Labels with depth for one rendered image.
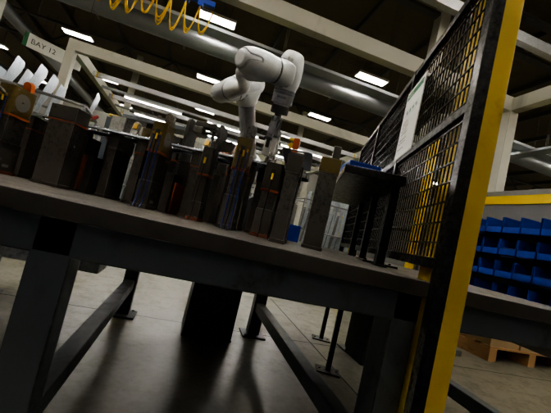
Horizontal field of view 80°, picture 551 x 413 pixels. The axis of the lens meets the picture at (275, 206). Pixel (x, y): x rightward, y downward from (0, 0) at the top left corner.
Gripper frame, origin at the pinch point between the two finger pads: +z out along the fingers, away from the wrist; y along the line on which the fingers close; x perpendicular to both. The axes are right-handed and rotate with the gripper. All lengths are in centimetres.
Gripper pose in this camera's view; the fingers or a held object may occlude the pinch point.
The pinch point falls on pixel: (268, 151)
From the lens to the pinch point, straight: 146.8
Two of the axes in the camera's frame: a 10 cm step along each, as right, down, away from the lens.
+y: -1.6, 2.3, -9.6
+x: 9.5, 3.0, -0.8
